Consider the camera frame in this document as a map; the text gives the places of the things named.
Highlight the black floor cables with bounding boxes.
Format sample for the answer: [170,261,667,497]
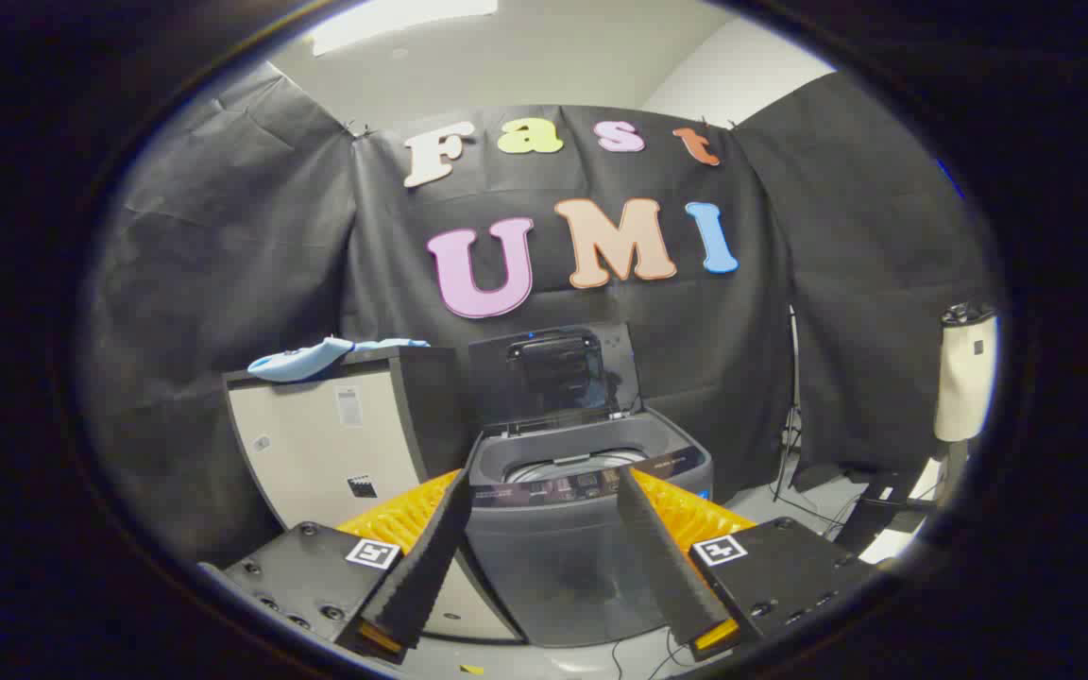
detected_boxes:
[601,628,706,680]

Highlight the black tripod stand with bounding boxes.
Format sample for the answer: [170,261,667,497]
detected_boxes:
[771,307,852,516]

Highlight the light blue shirt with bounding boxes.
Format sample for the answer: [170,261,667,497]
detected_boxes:
[246,336,432,383]

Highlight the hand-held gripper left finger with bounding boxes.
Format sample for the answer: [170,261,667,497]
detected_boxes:
[199,467,474,667]

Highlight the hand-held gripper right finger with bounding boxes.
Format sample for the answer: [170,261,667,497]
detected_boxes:
[615,465,885,662]

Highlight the grey washing machine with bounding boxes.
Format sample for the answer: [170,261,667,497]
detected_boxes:
[464,406,715,648]

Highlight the dark cabinet with beige side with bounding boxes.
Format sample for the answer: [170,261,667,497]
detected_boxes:
[223,345,526,643]

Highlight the white bag with black top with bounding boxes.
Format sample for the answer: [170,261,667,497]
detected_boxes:
[931,302,998,443]

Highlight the black backdrop cloth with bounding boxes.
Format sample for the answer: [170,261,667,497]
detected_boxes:
[81,61,1003,568]

